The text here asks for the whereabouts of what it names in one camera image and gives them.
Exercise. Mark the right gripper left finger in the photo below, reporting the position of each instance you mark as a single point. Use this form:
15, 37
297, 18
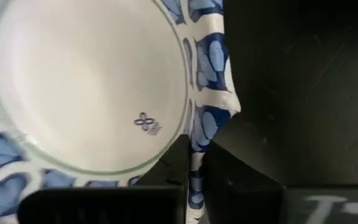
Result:
120, 205

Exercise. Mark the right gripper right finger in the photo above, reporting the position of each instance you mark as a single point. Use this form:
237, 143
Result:
238, 193

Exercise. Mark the white bowl blue floral rim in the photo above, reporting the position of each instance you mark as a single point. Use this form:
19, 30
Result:
89, 77

